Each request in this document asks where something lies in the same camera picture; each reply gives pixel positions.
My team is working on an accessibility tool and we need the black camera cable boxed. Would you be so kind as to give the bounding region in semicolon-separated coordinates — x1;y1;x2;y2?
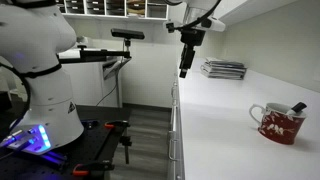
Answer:
95;56;126;107

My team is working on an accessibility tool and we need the red floral mug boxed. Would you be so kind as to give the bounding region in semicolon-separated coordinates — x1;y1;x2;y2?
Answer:
249;103;307;145

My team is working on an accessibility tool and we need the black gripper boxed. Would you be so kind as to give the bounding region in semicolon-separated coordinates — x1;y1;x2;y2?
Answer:
179;29;205;78

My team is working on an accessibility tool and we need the wall shelf with trays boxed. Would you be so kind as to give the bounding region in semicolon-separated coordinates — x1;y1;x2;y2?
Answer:
55;0;168;20

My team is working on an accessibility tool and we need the orange black clamp far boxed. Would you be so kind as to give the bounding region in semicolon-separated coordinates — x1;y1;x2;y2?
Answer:
104;121;130;129

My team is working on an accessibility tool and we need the silver drawer handle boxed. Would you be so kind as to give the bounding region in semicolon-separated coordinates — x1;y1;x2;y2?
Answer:
168;131;177;161

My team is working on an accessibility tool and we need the orange black clamp near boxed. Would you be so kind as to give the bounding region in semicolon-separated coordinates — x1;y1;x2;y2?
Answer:
72;160;114;177

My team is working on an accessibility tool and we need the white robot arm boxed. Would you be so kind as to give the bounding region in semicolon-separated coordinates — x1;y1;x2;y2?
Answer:
0;0;84;155

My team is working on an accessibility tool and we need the white cabinet front with drawers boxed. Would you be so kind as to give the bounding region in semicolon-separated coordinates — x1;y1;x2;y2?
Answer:
167;74;184;180

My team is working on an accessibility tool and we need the orange black clamp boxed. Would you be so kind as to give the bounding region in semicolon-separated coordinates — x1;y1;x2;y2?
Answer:
104;121;130;129
72;160;114;177

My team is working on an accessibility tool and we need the black perforated robot table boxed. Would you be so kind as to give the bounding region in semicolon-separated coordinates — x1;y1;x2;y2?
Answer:
0;105;131;180

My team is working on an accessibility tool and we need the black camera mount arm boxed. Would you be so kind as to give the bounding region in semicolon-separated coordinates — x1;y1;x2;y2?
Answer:
57;42;130;64

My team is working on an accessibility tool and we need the black stereo camera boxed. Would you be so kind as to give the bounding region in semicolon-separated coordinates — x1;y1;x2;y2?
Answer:
111;28;145;40

